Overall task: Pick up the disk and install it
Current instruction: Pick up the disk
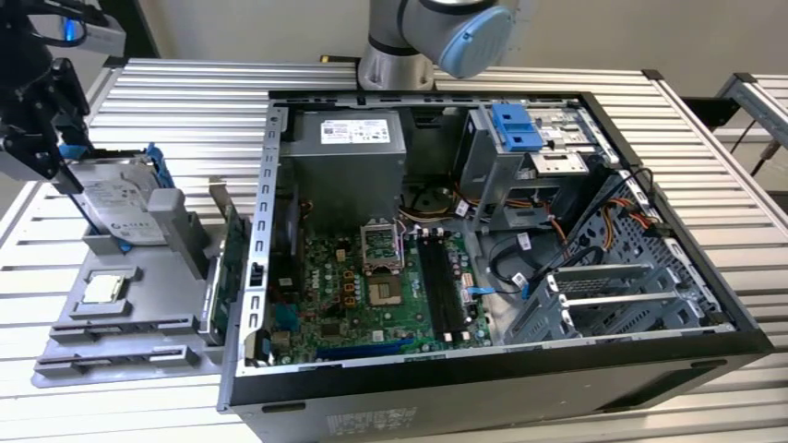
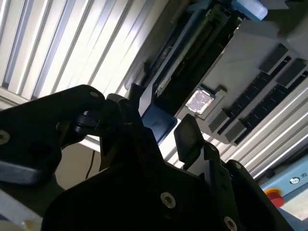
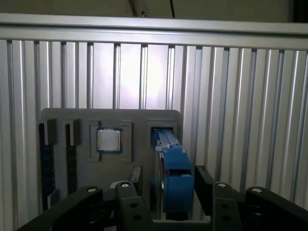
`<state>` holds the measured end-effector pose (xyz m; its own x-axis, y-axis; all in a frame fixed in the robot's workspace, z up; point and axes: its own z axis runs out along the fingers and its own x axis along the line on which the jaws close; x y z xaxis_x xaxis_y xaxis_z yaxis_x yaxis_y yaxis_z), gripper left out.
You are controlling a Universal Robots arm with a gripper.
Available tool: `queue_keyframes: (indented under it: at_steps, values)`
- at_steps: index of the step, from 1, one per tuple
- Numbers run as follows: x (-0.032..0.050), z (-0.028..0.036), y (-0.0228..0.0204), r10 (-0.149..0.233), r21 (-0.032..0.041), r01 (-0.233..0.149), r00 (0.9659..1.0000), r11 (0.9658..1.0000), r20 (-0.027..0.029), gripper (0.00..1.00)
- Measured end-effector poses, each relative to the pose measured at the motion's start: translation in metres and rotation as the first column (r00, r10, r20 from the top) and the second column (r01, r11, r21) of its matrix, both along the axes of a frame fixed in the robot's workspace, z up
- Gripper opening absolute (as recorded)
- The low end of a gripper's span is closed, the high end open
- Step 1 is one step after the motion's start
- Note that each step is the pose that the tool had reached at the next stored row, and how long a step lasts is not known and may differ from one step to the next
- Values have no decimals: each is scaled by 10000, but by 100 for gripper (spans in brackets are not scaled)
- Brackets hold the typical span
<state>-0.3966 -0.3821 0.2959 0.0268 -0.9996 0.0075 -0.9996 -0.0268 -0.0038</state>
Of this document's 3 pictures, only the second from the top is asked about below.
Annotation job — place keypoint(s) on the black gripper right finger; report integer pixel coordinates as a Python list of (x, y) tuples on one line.
[(190, 139)]

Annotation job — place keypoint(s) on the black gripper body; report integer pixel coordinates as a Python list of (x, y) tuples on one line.
[(134, 204)]

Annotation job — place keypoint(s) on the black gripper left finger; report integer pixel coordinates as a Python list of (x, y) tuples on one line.
[(36, 134)]

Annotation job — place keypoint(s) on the hard disk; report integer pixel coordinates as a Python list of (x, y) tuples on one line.
[(192, 48)]

